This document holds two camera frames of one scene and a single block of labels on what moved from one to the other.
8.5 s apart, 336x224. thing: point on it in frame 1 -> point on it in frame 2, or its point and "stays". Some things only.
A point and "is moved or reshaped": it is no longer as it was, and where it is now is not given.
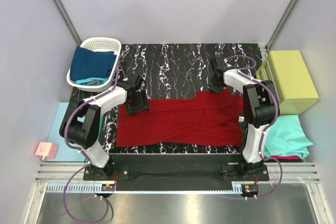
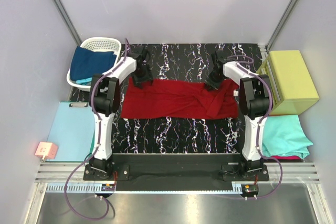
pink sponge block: (49, 149) stays
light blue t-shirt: (83, 82) stays
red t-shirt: (212, 119) is moved or reshaped
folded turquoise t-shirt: (287, 136) stays
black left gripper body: (137, 105) -> (143, 78)
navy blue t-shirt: (86, 64) stays
